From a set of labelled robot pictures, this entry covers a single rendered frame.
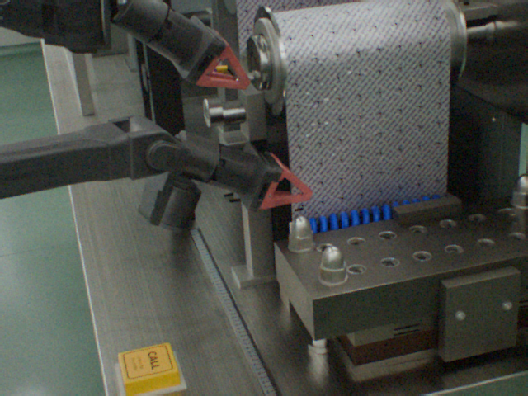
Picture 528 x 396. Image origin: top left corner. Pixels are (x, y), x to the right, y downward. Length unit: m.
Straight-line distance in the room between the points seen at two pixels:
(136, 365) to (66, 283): 2.15
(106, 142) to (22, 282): 2.34
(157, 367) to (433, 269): 0.37
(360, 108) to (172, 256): 0.44
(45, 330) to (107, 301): 1.69
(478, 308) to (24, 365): 1.98
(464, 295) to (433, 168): 0.24
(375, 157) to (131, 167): 0.35
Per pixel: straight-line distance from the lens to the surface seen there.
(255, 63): 1.14
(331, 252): 1.02
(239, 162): 1.10
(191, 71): 1.08
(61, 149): 1.00
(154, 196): 1.08
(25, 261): 3.46
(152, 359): 1.12
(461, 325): 1.09
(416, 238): 1.14
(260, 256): 1.28
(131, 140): 1.01
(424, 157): 1.22
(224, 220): 1.50
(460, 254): 1.10
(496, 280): 1.08
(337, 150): 1.16
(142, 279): 1.35
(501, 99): 1.27
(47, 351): 2.89
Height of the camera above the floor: 1.56
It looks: 25 degrees down
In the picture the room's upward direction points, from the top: 4 degrees counter-clockwise
